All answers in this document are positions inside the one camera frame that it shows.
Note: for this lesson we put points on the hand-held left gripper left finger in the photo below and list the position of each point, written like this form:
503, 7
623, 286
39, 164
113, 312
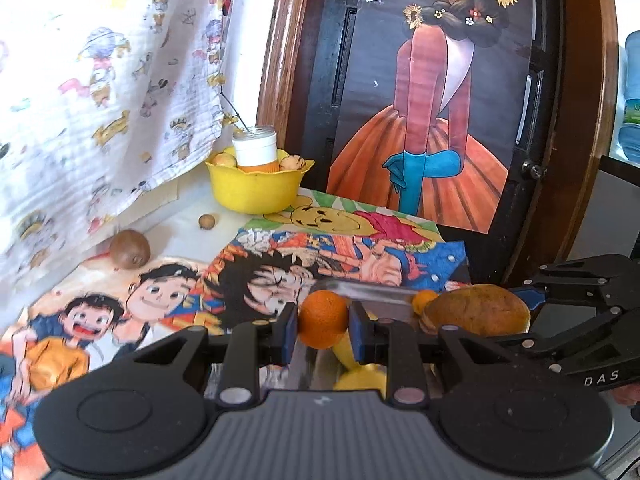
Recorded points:
289, 330

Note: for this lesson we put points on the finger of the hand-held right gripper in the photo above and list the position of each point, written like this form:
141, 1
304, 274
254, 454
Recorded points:
575, 270
575, 332

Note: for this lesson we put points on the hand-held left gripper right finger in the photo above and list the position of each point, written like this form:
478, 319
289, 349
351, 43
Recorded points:
357, 332

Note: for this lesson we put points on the yellow-green round fruit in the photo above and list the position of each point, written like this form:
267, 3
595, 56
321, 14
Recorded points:
344, 352

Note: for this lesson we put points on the small orange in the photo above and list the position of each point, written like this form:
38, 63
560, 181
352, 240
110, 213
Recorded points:
322, 317
424, 300

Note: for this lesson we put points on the metal tray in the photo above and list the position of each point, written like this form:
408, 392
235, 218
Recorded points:
312, 365

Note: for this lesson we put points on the yellow lemon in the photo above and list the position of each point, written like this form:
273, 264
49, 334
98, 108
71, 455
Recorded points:
361, 381

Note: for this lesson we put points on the person's right hand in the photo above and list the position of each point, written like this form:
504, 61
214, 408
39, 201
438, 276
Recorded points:
621, 395

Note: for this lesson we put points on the spiky-haired fighter printed sheet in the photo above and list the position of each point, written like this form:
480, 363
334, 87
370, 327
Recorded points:
280, 270

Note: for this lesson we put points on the round door knob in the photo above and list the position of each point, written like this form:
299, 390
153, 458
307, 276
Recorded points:
532, 169

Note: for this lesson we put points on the yellow bear printed sheet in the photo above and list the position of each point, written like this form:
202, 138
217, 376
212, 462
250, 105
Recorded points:
325, 217

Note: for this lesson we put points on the small brown ball fruit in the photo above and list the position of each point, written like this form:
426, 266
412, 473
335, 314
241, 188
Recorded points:
206, 221

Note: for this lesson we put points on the yellow plastic bowl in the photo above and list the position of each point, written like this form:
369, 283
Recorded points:
255, 190

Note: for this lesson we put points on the cartoon boys printed sheet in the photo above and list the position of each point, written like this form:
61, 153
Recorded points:
150, 290

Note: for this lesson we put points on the tan speckled fruit in bowl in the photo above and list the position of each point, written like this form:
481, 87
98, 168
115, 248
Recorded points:
292, 162

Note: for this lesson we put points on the clear water bottle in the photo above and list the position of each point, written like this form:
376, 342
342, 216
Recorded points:
631, 110

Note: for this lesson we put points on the brown kiwi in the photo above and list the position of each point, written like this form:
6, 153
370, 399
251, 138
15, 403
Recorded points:
130, 249

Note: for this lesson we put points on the pale yellow fruit in bowl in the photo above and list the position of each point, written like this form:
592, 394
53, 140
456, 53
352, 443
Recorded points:
224, 159

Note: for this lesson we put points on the white jar with orange base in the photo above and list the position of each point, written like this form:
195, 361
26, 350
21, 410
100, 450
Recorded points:
255, 150

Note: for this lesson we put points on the yellow flower sprig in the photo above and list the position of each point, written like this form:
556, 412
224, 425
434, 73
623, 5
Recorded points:
231, 119

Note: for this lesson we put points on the white cartoon printed cloth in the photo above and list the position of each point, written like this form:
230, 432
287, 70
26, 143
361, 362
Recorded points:
100, 110

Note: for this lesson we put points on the wall poster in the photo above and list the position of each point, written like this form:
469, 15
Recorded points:
430, 110

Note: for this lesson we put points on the brown wooden door frame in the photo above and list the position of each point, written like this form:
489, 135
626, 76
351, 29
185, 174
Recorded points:
285, 60

